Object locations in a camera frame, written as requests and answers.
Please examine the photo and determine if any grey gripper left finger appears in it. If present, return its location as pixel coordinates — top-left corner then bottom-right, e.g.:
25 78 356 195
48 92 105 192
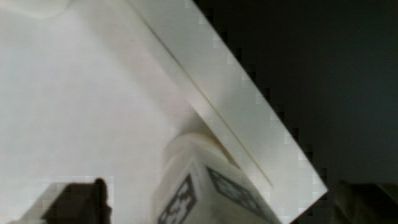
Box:
41 178 112 224

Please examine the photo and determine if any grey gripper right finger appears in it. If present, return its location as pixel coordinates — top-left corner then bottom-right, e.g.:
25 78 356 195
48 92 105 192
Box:
331 182 398 224

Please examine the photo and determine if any white leg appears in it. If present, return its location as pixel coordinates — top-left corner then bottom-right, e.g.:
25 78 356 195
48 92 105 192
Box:
152 133 283 224

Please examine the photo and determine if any white square tabletop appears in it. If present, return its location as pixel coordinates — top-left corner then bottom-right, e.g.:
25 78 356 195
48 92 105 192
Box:
0 0 281 224

